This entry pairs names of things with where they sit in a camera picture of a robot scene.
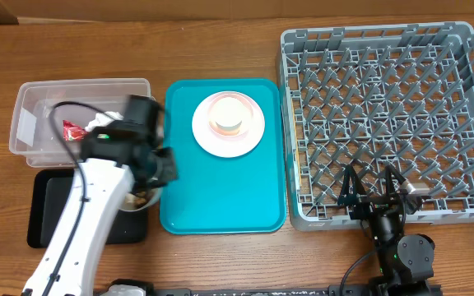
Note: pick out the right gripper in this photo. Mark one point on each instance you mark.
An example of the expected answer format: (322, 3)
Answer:
(367, 203)

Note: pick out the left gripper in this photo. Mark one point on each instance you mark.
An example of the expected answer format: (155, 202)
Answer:
(168, 168)

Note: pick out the grey small bowl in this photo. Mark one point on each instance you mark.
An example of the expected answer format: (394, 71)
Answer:
(153, 196)

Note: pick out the brown food piece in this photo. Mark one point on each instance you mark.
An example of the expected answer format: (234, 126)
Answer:
(136, 200)

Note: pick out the white napkin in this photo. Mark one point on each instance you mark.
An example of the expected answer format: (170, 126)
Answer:
(103, 119)

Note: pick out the red snack wrapper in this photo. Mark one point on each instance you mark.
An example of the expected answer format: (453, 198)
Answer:
(73, 132)

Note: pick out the pink bowl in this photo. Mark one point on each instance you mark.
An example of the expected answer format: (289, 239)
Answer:
(247, 119)

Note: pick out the white paper cup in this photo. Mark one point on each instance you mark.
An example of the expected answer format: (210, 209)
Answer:
(227, 114)

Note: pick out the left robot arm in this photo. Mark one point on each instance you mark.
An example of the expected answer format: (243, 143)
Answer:
(125, 156)

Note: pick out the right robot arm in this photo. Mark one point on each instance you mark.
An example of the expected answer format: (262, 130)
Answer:
(405, 261)

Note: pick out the grey dishwasher rack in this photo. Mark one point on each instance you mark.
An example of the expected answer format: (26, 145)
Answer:
(377, 95)

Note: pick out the teal serving tray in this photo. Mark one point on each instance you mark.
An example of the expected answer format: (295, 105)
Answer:
(214, 195)

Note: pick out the pink plate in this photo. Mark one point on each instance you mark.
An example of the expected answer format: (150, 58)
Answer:
(227, 146)

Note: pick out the black tray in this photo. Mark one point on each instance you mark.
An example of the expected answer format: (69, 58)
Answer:
(50, 193)

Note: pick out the clear plastic bin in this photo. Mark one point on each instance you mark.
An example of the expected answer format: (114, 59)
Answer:
(31, 135)

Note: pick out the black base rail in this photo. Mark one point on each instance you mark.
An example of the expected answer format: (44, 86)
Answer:
(134, 287)

